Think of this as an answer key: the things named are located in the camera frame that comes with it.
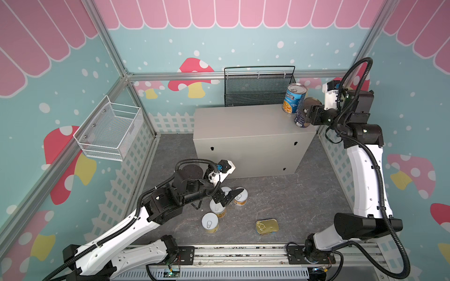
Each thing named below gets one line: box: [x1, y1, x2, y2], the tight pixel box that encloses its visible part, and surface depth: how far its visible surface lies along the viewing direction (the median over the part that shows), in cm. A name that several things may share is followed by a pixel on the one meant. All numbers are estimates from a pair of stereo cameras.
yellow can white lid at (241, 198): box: [233, 186, 249, 207], surface depth 88 cm
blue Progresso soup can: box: [282, 83, 308, 115], surface depth 77 cm
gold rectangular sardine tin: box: [256, 218, 279, 234], surface depth 80 cm
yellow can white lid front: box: [200, 211, 219, 233], surface depth 80 cm
